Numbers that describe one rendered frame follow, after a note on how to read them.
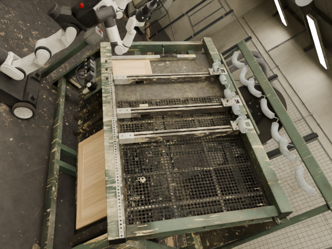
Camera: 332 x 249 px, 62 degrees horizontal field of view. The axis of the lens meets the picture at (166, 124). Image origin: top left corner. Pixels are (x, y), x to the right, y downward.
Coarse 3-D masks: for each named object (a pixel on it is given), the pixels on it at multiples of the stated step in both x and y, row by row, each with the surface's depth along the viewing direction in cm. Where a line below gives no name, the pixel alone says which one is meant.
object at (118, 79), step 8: (216, 64) 281; (208, 72) 293; (120, 80) 275; (128, 80) 277; (136, 80) 278; (144, 80) 280; (152, 80) 282; (160, 80) 284; (168, 80) 286; (176, 80) 288; (184, 80) 290; (192, 80) 292; (200, 80) 294; (208, 80) 296
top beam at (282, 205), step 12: (204, 48) 331; (216, 60) 305; (228, 84) 280; (240, 108) 260; (240, 132) 251; (252, 132) 242; (252, 144) 233; (252, 156) 232; (264, 156) 227; (264, 168) 219; (264, 180) 216; (276, 180) 213; (276, 192) 206; (276, 204) 202; (288, 204) 201; (276, 216) 203
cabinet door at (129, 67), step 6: (114, 60) 300; (120, 60) 301; (126, 60) 302; (132, 60) 303; (138, 60) 304; (144, 60) 305; (114, 66) 293; (120, 66) 295; (126, 66) 296; (132, 66) 297; (138, 66) 298; (144, 66) 299; (150, 66) 299; (114, 72) 287; (120, 72) 288; (126, 72) 289; (132, 72) 290; (138, 72) 291; (144, 72) 292; (150, 72) 293
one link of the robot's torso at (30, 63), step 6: (30, 54) 254; (36, 54) 240; (42, 54) 240; (48, 54) 242; (18, 60) 255; (24, 60) 252; (30, 60) 248; (36, 60) 245; (42, 60) 245; (18, 66) 250; (24, 66) 252; (30, 66) 253; (36, 66) 253; (24, 72) 255; (30, 72) 258; (24, 78) 260
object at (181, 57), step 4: (112, 56) 300; (116, 56) 301; (120, 56) 302; (124, 56) 302; (128, 56) 303; (132, 56) 304; (136, 56) 305; (140, 56) 305; (144, 56) 306; (148, 56) 307; (152, 56) 308; (156, 56) 308; (180, 56) 313; (184, 56) 314; (188, 56) 314; (192, 56) 315; (152, 60) 309; (156, 60) 310; (160, 60) 311
